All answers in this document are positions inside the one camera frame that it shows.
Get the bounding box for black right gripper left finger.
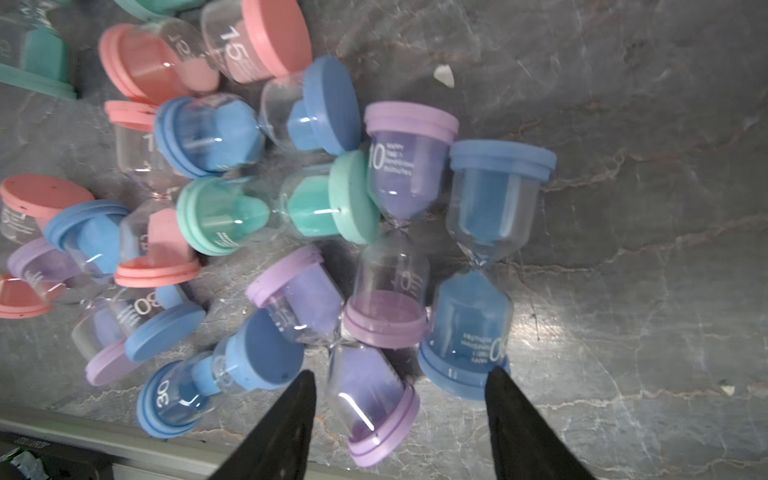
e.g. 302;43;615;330
211;370;317;480

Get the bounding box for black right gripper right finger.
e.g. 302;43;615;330
485;367;595;480

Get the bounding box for teal hourglass middle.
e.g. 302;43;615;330
176;150;381;256

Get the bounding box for purple hourglass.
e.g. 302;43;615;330
343;101;459;349
246;244;420;467

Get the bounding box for blue hourglass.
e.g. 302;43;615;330
418;140;557;401
136;310;305;439

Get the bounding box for purple hourglass front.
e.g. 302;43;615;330
246;244;420;467

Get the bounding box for pink hourglass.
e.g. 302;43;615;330
104;100;202;288

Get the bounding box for blue hourglass front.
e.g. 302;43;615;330
136;310;305;439

